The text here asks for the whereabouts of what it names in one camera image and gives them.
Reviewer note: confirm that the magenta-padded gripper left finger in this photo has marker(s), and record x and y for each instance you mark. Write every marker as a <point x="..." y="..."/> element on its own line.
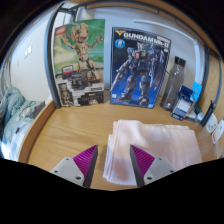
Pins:
<point x="68" y="168"/>

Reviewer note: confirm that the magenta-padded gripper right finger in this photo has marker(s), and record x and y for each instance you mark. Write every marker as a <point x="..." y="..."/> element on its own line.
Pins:
<point x="156" y="168"/>

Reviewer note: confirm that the pink towel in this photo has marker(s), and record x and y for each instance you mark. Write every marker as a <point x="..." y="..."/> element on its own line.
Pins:
<point x="160" y="143"/>

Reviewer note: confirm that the small blue white carton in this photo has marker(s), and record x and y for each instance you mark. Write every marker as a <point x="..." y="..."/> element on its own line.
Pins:
<point x="182" y="105"/>

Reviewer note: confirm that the black cylindrical shaver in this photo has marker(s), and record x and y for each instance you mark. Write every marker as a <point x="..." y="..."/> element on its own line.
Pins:
<point x="208" y="114"/>

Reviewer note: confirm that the bed with blue bedding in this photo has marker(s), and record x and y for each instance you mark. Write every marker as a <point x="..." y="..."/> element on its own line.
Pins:
<point x="15" y="113"/>

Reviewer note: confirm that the clear bottle with black cap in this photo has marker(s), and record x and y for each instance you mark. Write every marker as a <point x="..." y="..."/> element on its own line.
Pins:
<point x="173" y="86"/>

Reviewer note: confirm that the blue robot model kit box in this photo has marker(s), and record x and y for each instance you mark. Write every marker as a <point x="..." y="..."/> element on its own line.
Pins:
<point x="140" y="66"/>

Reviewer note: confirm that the green tree-figure toy box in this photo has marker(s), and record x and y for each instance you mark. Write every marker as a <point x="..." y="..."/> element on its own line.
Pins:
<point x="80" y="60"/>

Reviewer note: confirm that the dark metal desk frame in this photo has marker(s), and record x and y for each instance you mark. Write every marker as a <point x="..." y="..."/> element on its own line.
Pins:
<point x="48" y="56"/>

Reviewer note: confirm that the white wall switch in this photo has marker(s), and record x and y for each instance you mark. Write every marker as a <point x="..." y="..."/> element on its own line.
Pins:
<point x="28" y="50"/>

